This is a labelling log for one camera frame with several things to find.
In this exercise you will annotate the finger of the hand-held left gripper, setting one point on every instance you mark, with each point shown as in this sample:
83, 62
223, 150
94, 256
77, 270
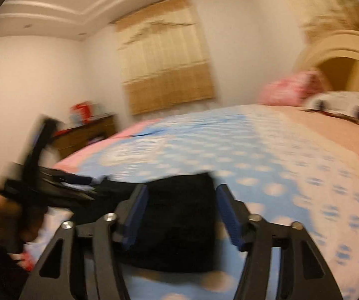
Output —
40, 140
73, 184

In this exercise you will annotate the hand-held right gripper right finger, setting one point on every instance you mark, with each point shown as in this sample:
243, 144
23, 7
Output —
231, 220

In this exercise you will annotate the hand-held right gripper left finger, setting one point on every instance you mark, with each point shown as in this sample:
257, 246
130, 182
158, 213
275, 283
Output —
135, 217

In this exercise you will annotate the black pants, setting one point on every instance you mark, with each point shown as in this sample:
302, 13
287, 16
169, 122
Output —
179, 218

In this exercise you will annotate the person's left hand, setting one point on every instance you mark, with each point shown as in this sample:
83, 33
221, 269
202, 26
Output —
1, 209

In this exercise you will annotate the dark wooden cabinet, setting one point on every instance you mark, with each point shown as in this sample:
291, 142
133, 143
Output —
85, 134

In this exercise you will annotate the red box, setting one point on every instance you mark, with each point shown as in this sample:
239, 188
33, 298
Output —
82, 112

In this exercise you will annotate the blue pink printed blanket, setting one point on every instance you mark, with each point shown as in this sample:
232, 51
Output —
276, 168

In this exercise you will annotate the peach bed sheet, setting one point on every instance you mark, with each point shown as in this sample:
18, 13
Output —
339, 134

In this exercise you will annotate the pink pillow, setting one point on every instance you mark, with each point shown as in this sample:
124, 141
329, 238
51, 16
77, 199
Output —
290, 89

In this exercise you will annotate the beige window curtain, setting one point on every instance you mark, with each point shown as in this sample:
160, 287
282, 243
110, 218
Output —
164, 56

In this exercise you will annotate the white pillow with dark spots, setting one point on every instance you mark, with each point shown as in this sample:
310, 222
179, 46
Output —
342, 106

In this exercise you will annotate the cream arched headboard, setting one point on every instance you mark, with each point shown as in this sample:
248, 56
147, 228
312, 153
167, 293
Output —
339, 48

